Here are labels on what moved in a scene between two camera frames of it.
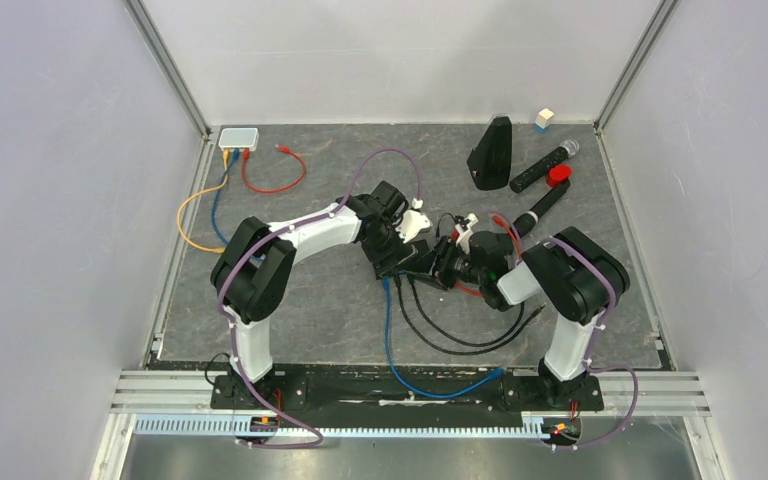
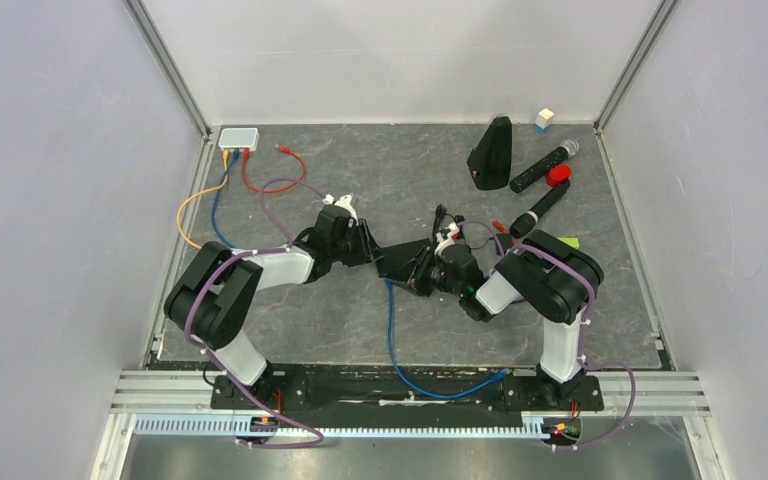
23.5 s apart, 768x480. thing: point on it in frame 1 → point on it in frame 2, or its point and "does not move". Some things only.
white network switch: [239, 138] does not move
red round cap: [558, 174] does not move
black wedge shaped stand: [490, 159] does not move
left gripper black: [384, 263] → [368, 248]
